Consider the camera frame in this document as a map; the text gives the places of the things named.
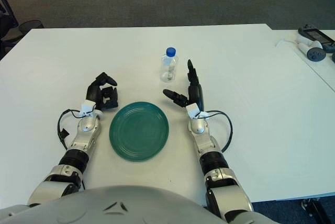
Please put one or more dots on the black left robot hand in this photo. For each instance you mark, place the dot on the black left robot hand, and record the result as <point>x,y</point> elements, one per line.
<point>93,93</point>

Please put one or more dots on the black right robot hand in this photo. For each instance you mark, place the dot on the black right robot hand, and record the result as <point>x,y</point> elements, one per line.
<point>196,93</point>

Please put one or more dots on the clear bottle with blue cap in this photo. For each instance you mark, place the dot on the clear bottle with blue cap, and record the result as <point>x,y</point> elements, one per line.
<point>168,67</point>

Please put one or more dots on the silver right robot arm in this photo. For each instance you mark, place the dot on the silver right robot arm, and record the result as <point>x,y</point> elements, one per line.
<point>209,145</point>

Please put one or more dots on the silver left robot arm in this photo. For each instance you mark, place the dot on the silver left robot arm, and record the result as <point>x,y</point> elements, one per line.
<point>82,140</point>

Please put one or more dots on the green round plate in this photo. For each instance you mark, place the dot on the green round plate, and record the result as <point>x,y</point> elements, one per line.
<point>138,132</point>

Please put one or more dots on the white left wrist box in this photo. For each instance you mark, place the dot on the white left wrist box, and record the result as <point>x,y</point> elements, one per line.
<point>87,106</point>

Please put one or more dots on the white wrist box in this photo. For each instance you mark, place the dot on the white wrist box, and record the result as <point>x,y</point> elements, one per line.
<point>193,110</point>
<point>87,106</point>

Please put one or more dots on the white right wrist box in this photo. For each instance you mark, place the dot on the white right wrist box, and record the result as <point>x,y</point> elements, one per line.
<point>193,110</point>

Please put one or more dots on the black office chair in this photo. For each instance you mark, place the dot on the black office chair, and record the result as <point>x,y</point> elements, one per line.
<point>6,22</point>

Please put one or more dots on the grey robot torso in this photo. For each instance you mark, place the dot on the grey robot torso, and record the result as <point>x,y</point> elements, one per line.
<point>117,208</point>

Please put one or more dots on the white and grey VR controller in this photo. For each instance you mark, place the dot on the white and grey VR controller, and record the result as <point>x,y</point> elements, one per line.
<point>315,54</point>

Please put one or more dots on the black table base with caster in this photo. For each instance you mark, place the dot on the black table base with caster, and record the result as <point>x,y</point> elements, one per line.
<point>315,209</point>

